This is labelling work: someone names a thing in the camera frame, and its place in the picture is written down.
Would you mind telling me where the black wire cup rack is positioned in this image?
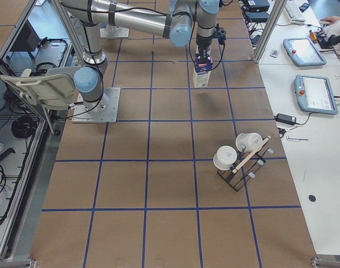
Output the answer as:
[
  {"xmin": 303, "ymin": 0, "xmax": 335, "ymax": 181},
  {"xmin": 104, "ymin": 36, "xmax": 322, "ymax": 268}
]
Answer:
[{"xmin": 217, "ymin": 136, "xmax": 274, "ymax": 192}]

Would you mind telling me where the person hand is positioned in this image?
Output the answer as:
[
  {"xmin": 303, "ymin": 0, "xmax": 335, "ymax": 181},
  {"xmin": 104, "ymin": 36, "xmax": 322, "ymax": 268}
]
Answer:
[{"xmin": 320, "ymin": 16, "xmax": 340, "ymax": 25}]

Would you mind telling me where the allen key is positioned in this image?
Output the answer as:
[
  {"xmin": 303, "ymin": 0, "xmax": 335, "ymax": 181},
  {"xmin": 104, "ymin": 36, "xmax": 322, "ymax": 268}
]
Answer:
[{"xmin": 286, "ymin": 136, "xmax": 309, "ymax": 141}]

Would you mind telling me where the teach pendant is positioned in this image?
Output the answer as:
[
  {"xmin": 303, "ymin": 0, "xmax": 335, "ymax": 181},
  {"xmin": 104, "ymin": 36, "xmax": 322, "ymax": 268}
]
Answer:
[
  {"xmin": 283, "ymin": 37, "xmax": 327, "ymax": 66},
  {"xmin": 294, "ymin": 75, "xmax": 338, "ymax": 115}
]

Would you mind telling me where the white keyboard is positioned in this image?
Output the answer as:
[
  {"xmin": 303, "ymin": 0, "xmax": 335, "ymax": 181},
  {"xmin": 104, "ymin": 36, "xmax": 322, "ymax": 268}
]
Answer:
[{"xmin": 283, "ymin": 0, "xmax": 305, "ymax": 25}]

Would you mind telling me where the white cup on rack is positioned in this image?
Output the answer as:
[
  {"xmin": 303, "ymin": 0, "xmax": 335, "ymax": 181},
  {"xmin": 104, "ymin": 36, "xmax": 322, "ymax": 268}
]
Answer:
[
  {"xmin": 236, "ymin": 133, "xmax": 262, "ymax": 152},
  {"xmin": 213, "ymin": 145, "xmax": 237, "ymax": 171}
]

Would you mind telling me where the whole milk carton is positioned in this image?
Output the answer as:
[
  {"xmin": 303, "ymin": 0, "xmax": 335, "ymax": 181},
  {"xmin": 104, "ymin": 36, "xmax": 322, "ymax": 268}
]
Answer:
[{"xmin": 193, "ymin": 52, "xmax": 213, "ymax": 88}]

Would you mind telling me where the aluminium frame post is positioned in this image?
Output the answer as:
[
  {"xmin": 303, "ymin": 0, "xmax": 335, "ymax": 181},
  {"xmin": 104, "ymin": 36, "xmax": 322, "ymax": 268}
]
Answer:
[{"xmin": 252, "ymin": 0, "xmax": 287, "ymax": 64}]

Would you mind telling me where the far teach pendant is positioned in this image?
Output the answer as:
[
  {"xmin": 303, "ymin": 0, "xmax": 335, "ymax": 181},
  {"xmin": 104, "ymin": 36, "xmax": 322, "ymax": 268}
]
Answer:
[{"xmin": 283, "ymin": 37, "xmax": 327, "ymax": 66}]

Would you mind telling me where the black power brick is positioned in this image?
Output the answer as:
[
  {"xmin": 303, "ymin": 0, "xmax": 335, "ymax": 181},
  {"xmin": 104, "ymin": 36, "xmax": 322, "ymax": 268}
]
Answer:
[{"xmin": 274, "ymin": 113, "xmax": 296, "ymax": 126}]

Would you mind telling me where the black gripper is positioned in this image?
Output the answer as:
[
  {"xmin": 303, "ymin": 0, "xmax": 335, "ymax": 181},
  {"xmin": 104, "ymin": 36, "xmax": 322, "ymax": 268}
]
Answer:
[{"xmin": 197, "ymin": 35, "xmax": 212, "ymax": 58}]

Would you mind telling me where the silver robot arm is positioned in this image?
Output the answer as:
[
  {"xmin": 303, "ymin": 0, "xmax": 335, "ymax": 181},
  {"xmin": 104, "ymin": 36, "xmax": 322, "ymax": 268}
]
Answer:
[{"xmin": 60, "ymin": 1, "xmax": 226, "ymax": 113}]

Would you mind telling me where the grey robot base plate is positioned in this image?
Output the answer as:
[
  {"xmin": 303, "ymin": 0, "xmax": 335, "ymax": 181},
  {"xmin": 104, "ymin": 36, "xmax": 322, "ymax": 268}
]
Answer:
[{"xmin": 71, "ymin": 87, "xmax": 121, "ymax": 123}]

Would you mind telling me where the near teach pendant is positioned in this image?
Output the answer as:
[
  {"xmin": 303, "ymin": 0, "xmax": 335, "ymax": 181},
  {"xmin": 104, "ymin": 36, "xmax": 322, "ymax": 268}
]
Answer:
[{"xmin": 294, "ymin": 75, "xmax": 338, "ymax": 115}]

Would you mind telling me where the beige plastic chair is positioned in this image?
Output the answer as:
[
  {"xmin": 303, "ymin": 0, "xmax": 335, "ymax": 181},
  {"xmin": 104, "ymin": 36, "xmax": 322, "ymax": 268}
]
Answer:
[{"xmin": 1, "ymin": 66, "xmax": 80, "ymax": 111}]

